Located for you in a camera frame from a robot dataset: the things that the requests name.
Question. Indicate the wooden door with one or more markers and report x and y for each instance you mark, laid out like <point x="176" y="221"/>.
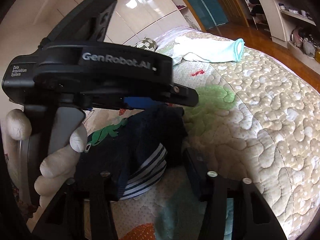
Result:
<point x="234" y="12"/>

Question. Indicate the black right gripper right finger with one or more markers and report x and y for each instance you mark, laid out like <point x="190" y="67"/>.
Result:
<point x="235" y="209"/>

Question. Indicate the white tv cabinet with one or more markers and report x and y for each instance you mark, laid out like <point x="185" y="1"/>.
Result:
<point x="283" y="16"/>

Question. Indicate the olive patterned bolster pillow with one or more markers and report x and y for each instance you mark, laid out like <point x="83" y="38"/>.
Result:
<point x="147" y="44"/>

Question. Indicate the patchwork heart quilt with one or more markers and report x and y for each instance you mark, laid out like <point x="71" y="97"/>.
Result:
<point x="255" y="119"/>

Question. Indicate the navy striped child pants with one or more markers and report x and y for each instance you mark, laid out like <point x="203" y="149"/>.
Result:
<point x="128" y="158"/>

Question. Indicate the white and teal towel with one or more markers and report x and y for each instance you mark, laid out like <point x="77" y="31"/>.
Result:
<point x="207" y="50"/>

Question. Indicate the teal door curtain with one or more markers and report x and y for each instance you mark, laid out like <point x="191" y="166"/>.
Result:
<point x="209" y="12"/>

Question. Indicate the left white gloved hand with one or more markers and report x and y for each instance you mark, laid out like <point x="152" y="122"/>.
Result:
<point x="55" y="169"/>

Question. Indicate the white glossy wardrobe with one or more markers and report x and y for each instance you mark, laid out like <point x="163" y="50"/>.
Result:
<point x="131" y="21"/>

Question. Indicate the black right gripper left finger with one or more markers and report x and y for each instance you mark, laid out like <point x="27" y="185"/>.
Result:
<point x="84" y="201"/>

